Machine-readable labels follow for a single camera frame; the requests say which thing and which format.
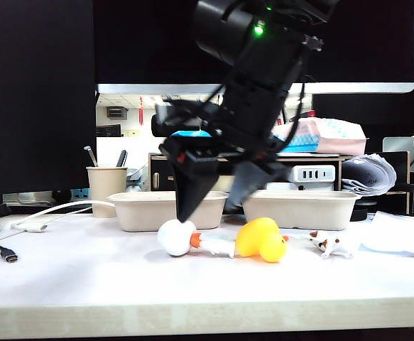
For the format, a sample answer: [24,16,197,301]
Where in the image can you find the dark monitor silver base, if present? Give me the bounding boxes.
[0,0,97,214]

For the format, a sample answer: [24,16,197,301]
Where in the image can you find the white multi-port charger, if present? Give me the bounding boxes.
[288,165,337,184]

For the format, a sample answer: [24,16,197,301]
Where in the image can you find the black HDMI cable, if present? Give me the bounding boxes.
[0,207,19,265]

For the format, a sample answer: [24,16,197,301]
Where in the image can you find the black AOC monitor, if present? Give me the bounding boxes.
[312,23,414,153]

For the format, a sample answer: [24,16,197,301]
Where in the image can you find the blue wet wipes pack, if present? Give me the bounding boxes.
[170,130,211,139]

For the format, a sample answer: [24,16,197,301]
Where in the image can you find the blue power strip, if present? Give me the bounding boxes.
[70,188,93,203]

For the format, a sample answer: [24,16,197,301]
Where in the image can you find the pink tissue pack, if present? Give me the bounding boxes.
[272,117,370,154]

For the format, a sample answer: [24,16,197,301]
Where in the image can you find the beige paper cup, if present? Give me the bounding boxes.
[86,166,129,218]

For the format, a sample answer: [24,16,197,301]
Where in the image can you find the white USB cable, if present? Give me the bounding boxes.
[11,200,117,234]

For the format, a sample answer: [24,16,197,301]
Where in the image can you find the black round base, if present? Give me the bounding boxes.
[350,200,378,222]

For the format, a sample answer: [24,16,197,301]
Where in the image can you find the white brown-spotted cat doll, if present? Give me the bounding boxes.
[308,229,355,259]

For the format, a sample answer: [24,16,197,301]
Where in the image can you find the grey folded paper stack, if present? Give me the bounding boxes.
[341,153,398,196]

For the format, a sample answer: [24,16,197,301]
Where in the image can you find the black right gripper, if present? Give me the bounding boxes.
[163,80,296,224]

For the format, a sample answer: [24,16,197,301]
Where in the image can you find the silver pen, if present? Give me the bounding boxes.
[83,145,99,168]

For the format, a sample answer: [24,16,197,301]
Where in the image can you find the large yellow rubber duck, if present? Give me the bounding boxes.
[235,217,289,264]

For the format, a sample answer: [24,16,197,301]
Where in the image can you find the black silver computer monitor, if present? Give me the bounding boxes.
[92,0,414,131]

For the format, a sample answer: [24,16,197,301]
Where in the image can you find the white flat box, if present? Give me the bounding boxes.
[266,181,335,192]

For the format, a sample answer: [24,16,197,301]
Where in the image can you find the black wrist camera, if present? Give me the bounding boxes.
[151,99,211,138]

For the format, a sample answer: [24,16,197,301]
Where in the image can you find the beige paper box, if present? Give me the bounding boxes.
[107,190,229,232]
[241,190,362,230]

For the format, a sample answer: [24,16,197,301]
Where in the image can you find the white goose doll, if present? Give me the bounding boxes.
[156,219,236,259]

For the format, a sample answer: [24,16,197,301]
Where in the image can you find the black wooden desk shelf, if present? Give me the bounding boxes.
[148,151,413,216]

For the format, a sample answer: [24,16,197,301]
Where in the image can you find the white red cardboard box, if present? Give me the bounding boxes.
[276,92,316,126]

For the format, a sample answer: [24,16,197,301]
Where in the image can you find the beige small box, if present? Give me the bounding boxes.
[208,175,238,193]

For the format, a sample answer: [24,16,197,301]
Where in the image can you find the white paper sheets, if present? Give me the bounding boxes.
[357,211,414,260]

